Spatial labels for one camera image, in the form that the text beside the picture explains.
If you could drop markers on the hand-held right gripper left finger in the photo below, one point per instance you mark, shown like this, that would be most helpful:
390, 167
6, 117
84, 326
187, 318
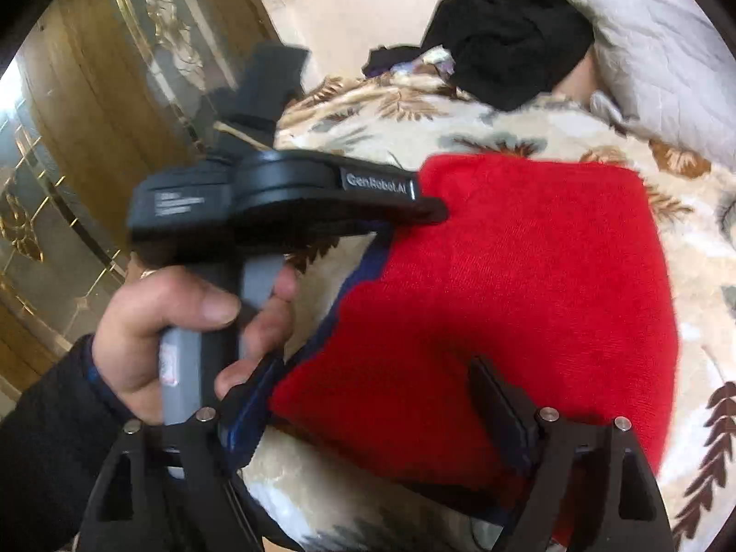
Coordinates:
244, 399

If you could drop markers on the dark purple clothes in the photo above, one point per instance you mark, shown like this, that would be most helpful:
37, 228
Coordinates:
402, 60

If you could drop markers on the person's left forearm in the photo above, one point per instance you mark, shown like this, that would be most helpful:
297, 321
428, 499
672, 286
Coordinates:
46, 460

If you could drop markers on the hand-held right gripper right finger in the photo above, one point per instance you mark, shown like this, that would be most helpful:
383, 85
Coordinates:
506, 414

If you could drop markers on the leaf print fleece blanket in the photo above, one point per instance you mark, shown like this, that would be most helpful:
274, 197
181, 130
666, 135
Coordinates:
356, 115

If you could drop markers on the grey quilted pillow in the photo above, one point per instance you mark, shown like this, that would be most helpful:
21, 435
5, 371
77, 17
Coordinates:
667, 69

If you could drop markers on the red and blue knit garment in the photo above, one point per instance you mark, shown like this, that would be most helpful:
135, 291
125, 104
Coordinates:
506, 299

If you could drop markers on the beige pillow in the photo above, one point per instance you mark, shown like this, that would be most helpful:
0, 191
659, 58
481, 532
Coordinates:
575, 83

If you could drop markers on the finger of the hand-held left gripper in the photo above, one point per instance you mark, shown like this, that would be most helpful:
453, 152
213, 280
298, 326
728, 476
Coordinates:
414, 211

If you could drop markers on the black cloth pile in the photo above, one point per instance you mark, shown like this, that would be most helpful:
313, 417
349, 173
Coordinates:
506, 34

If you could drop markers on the person's left hand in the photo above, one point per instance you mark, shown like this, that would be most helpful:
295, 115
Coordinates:
167, 322

